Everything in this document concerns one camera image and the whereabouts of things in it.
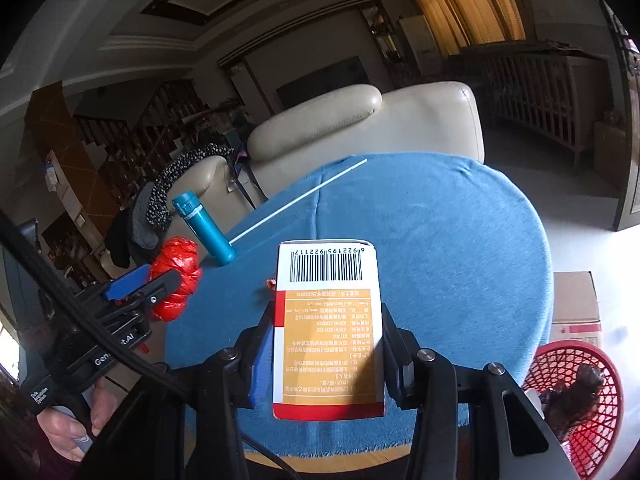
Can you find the cream leather sofa seat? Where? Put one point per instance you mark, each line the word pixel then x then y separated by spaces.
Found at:
pixel 131 241

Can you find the teal thermos bottle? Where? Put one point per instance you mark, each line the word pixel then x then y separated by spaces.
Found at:
pixel 192 211

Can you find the orange white carton box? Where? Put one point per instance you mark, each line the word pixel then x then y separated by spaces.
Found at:
pixel 328 334

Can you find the person's left hand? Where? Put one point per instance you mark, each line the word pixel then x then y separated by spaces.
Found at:
pixel 63 430

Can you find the white straw stick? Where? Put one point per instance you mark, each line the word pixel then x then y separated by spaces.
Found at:
pixel 297 200

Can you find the red plastic bag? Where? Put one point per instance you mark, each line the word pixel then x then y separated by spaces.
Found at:
pixel 178 268

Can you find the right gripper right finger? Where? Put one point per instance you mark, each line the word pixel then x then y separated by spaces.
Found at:
pixel 508 438

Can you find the blue tablecloth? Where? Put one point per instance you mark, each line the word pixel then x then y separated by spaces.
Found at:
pixel 463 259

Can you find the black plastic bag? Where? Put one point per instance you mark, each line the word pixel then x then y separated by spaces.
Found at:
pixel 567 406

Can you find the cream leather armchair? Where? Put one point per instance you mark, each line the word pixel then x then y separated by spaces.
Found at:
pixel 441 117

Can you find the red mesh trash basket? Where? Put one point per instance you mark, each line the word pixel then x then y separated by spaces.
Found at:
pixel 590 444

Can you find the dark wooden railing cabinet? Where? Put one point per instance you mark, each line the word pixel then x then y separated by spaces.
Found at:
pixel 552 89

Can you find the yellow curtain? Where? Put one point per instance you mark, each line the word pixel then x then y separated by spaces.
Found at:
pixel 459 24

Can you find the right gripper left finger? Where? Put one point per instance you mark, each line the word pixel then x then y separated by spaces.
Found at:
pixel 157 433

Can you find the cardboard box on floor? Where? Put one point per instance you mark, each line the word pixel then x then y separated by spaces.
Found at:
pixel 576 313

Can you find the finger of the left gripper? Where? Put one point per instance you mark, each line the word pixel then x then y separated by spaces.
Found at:
pixel 127 284
pixel 151 294

